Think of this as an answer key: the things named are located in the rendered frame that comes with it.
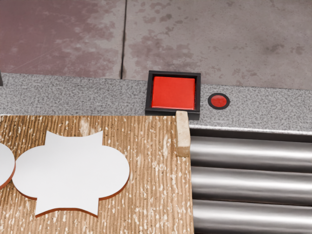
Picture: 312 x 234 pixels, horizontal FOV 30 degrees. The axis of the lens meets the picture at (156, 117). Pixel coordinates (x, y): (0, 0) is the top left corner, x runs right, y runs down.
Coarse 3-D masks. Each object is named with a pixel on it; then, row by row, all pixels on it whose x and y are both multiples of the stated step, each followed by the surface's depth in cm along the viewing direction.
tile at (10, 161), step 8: (0, 144) 74; (0, 152) 73; (8, 152) 73; (0, 160) 72; (8, 160) 72; (0, 168) 71; (8, 168) 71; (0, 176) 71; (8, 176) 70; (0, 184) 70
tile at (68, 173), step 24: (48, 144) 75; (72, 144) 75; (96, 144) 75; (24, 168) 72; (48, 168) 72; (72, 168) 72; (96, 168) 72; (120, 168) 72; (24, 192) 70; (48, 192) 70; (72, 192) 70; (96, 192) 70; (96, 216) 69
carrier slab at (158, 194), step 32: (0, 128) 77; (32, 128) 77; (64, 128) 77; (96, 128) 77; (128, 128) 77; (160, 128) 77; (128, 160) 74; (160, 160) 74; (0, 192) 71; (128, 192) 71; (160, 192) 71; (0, 224) 68; (32, 224) 68; (64, 224) 68; (96, 224) 68; (128, 224) 68; (160, 224) 69; (192, 224) 69
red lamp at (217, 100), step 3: (216, 96) 84; (219, 96) 84; (222, 96) 84; (213, 99) 83; (216, 99) 83; (219, 99) 83; (222, 99) 83; (225, 99) 83; (213, 102) 83; (216, 102) 83; (219, 102) 83; (222, 102) 83; (225, 102) 83; (216, 105) 83; (219, 105) 83; (222, 105) 83
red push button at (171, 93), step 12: (156, 84) 83; (168, 84) 83; (180, 84) 83; (192, 84) 83; (156, 96) 82; (168, 96) 82; (180, 96) 82; (192, 96) 82; (168, 108) 81; (180, 108) 81; (192, 108) 81
